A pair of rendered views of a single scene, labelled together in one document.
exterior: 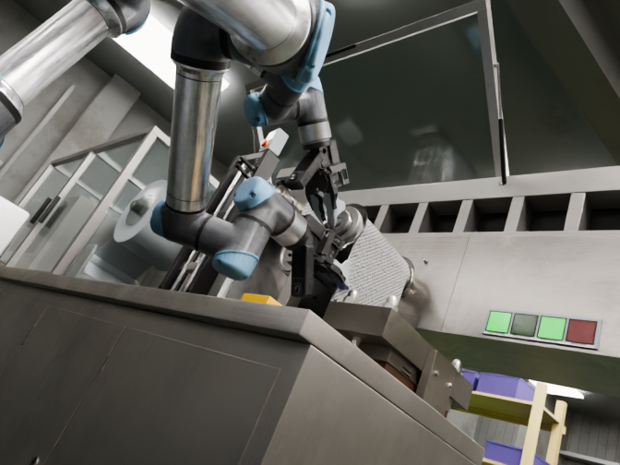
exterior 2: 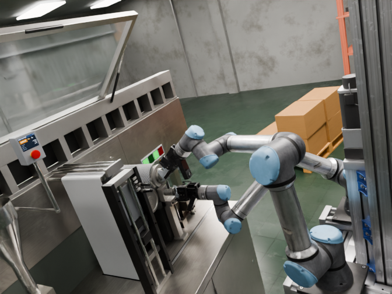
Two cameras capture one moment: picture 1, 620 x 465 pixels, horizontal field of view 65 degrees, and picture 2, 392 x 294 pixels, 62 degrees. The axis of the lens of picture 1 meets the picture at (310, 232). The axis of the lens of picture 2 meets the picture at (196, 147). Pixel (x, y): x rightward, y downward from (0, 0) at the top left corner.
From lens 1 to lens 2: 231 cm
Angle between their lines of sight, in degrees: 114
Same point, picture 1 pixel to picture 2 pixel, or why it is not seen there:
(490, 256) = (129, 140)
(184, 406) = (238, 249)
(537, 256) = (140, 132)
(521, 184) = (118, 100)
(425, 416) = not seen: hidden behind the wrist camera
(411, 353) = not seen: hidden behind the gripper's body
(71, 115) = not seen: outside the picture
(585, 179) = (134, 92)
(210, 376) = (237, 237)
